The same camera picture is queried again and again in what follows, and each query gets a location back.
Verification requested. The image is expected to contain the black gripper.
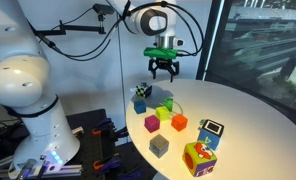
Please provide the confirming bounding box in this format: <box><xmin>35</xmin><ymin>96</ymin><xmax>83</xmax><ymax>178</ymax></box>
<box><xmin>147</xmin><ymin>57</ymin><xmax>181</xmax><ymax>83</ymax></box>

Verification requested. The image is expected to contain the green block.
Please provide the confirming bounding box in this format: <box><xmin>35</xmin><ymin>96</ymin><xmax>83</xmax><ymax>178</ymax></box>
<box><xmin>162</xmin><ymin>97</ymin><xmax>175</xmax><ymax>112</ymax></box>

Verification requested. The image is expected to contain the yellow block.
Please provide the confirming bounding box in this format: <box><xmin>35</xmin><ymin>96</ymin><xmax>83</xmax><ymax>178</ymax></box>
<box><xmin>154</xmin><ymin>105</ymin><xmax>171</xmax><ymax>122</ymax></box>

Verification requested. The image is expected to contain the blue block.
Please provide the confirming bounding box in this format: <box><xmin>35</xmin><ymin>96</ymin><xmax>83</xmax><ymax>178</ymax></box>
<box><xmin>133</xmin><ymin>99</ymin><xmax>147</xmax><ymax>115</ymax></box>

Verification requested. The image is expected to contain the magenta block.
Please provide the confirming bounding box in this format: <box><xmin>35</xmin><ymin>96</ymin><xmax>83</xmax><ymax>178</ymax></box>
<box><xmin>144</xmin><ymin>114</ymin><xmax>161</xmax><ymax>134</ymax></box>

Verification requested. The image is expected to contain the orange block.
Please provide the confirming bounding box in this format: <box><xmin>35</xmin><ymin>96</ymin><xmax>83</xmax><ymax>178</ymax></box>
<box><xmin>170</xmin><ymin>113</ymin><xmax>189</xmax><ymax>132</ymax></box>

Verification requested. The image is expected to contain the gray block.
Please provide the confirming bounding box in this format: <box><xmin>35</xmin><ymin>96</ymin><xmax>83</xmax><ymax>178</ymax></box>
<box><xmin>149</xmin><ymin>133</ymin><xmax>170</xmax><ymax>159</ymax></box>

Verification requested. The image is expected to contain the black green checkered cube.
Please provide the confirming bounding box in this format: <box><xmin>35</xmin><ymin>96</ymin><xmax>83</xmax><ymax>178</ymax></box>
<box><xmin>135</xmin><ymin>81</ymin><xmax>153</xmax><ymax>99</ymax></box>

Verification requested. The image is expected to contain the blue soft number cube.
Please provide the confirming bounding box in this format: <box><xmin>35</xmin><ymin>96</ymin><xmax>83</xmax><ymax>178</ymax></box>
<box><xmin>196</xmin><ymin>118</ymin><xmax>225</xmax><ymax>152</ymax></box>

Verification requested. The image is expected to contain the black orange clamp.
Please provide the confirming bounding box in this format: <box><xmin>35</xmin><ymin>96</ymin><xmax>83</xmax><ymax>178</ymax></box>
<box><xmin>91</xmin><ymin>117</ymin><xmax>130</xmax><ymax>141</ymax></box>
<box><xmin>93</xmin><ymin>155</ymin><xmax>123</xmax><ymax>175</ymax></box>

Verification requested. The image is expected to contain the colorful soft toy cube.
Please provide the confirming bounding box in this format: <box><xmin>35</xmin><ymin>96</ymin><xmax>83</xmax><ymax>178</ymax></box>
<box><xmin>182</xmin><ymin>140</ymin><xmax>218</xmax><ymax>178</ymax></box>

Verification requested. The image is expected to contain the black breadboard table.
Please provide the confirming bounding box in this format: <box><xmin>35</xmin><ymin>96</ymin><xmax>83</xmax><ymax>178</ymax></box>
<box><xmin>0</xmin><ymin>108</ymin><xmax>157</xmax><ymax>180</ymax></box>

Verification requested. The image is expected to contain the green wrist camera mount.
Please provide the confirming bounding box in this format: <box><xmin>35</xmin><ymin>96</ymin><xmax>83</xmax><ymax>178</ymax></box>
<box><xmin>143</xmin><ymin>46</ymin><xmax>180</xmax><ymax>61</ymax></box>

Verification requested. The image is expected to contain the thin gray hanging cable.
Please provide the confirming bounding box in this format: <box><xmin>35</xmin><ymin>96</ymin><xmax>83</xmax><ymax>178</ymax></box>
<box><xmin>115</xmin><ymin>19</ymin><xmax>126</xmax><ymax>113</ymax></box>

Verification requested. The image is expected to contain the dark window frame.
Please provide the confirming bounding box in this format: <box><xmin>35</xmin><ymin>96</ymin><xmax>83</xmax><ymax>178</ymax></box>
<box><xmin>196</xmin><ymin>0</ymin><xmax>230</xmax><ymax>82</ymax></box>

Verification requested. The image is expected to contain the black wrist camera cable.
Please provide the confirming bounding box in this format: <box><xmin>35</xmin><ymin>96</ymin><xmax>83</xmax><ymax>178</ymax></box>
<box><xmin>27</xmin><ymin>0</ymin><xmax>206</xmax><ymax>63</ymax></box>

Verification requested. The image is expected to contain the black external camera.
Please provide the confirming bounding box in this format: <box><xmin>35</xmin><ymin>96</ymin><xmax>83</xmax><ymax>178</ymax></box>
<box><xmin>92</xmin><ymin>3</ymin><xmax>116</xmax><ymax>16</ymax></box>

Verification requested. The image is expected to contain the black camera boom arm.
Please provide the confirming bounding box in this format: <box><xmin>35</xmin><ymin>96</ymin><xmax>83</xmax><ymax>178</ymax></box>
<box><xmin>32</xmin><ymin>19</ymin><xmax>107</xmax><ymax>38</ymax></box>

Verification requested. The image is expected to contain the aluminium rail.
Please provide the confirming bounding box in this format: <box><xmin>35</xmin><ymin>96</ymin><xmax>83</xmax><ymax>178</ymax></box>
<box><xmin>0</xmin><ymin>162</ymin><xmax>83</xmax><ymax>180</ymax></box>

